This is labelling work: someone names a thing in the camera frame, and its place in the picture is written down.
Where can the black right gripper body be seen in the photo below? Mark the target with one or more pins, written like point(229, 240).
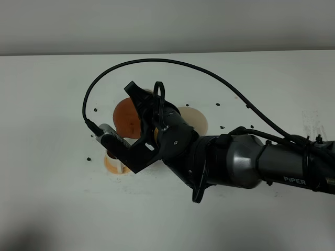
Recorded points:
point(160, 142)

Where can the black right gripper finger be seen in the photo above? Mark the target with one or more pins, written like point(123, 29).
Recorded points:
point(142, 101)

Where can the brown clay teapot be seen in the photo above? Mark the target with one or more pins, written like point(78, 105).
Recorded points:
point(126, 120)

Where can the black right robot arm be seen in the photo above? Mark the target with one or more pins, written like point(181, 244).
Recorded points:
point(241, 158)

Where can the beige round teapot coaster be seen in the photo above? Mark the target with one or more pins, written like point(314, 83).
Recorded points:
point(195, 119)

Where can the orange near saucer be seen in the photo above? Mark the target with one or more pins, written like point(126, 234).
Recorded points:
point(126, 170)

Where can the white near teacup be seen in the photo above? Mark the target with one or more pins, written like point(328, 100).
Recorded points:
point(113, 164)

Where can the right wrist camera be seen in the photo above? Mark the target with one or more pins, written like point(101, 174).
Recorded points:
point(110, 139)

